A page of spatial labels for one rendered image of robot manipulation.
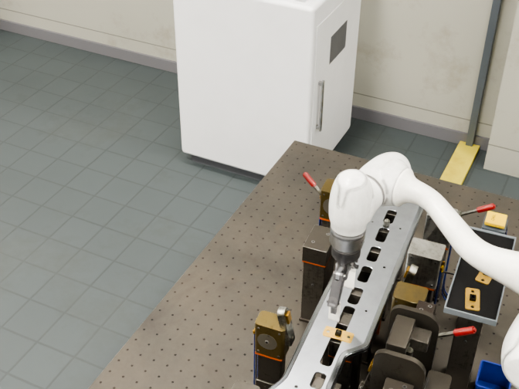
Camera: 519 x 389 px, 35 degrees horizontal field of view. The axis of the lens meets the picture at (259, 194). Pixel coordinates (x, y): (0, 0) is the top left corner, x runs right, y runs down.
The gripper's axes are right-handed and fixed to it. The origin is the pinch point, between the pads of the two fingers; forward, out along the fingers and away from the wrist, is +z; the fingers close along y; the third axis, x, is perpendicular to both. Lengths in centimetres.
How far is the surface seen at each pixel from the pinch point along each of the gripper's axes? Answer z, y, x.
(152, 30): 86, 286, 216
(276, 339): 12.9, -8.9, 15.4
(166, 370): 43, -8, 52
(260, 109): 64, 184, 97
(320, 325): 13.5, 1.6, 5.9
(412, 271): 3.4, 22.5, -14.5
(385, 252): 13.5, 39.7, -3.2
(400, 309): -4.8, -2.4, -16.4
